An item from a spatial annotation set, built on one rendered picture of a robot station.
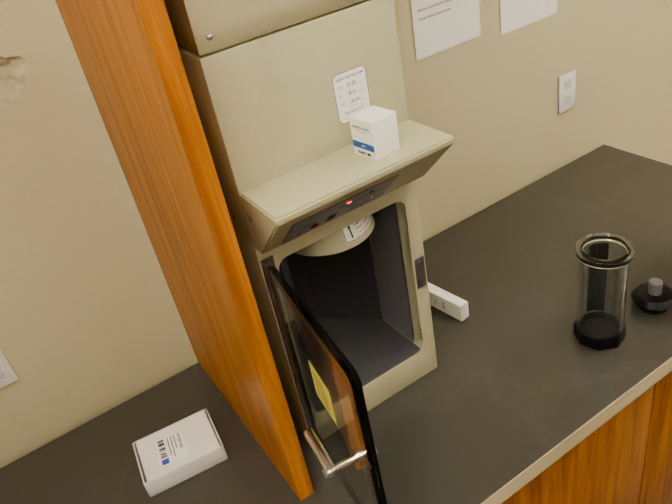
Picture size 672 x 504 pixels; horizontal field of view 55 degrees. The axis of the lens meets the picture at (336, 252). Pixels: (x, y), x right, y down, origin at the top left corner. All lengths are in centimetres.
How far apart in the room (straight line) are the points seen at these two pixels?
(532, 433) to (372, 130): 66
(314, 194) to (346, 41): 24
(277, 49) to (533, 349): 85
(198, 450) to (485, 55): 120
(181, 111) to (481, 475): 81
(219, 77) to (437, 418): 78
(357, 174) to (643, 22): 152
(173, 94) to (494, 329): 95
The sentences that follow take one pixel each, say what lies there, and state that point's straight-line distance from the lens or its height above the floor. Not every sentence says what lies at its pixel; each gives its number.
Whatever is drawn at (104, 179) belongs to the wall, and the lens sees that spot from 136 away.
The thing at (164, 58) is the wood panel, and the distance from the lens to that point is 78.
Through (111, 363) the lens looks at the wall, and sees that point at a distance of 155.
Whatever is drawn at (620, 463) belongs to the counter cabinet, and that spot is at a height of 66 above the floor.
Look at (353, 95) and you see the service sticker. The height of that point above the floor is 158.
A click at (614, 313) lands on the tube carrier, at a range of 141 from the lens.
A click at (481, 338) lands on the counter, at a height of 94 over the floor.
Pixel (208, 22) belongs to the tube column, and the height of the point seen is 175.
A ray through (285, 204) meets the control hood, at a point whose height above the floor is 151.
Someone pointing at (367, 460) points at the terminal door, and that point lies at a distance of 89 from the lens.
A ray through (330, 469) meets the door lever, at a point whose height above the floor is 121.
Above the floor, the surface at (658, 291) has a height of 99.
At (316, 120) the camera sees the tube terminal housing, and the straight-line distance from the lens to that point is 100.
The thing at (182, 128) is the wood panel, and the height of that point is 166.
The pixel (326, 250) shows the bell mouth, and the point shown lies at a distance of 112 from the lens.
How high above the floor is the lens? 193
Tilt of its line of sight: 33 degrees down
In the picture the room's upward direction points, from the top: 12 degrees counter-clockwise
